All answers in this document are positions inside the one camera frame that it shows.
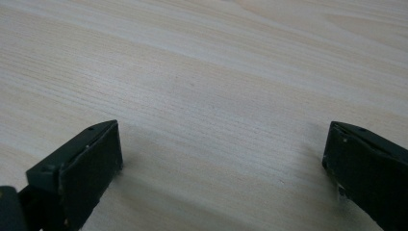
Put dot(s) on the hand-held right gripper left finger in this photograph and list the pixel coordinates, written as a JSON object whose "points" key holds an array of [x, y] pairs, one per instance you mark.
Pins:
{"points": [[84, 174]]}

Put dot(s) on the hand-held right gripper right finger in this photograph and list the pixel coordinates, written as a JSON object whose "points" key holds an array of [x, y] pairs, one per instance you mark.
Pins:
{"points": [[369, 170]]}

